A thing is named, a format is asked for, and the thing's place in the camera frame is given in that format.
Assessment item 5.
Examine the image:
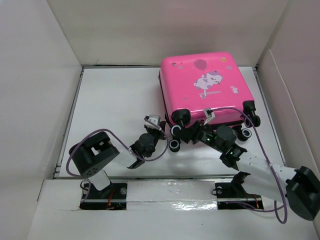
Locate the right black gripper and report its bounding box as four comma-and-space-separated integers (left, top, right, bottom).
172, 119, 224, 153

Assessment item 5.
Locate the pink hard-shell suitcase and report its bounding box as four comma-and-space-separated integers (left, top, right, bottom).
158, 52, 261, 142

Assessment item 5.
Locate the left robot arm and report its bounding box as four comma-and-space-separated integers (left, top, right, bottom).
65, 128, 168, 199

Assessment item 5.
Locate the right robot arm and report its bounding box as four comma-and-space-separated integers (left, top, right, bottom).
171, 121, 320, 221

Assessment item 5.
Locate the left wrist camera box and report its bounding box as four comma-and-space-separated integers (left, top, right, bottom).
144, 114, 161, 129

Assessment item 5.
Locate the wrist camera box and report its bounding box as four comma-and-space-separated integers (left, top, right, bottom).
203, 107, 216, 125
144, 114, 161, 129

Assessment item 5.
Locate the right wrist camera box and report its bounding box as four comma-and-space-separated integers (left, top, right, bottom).
203, 107, 216, 125

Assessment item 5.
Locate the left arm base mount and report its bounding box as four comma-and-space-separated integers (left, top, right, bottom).
79, 181, 128, 211

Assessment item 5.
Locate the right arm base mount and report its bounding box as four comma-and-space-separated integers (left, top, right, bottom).
211, 182, 264, 210

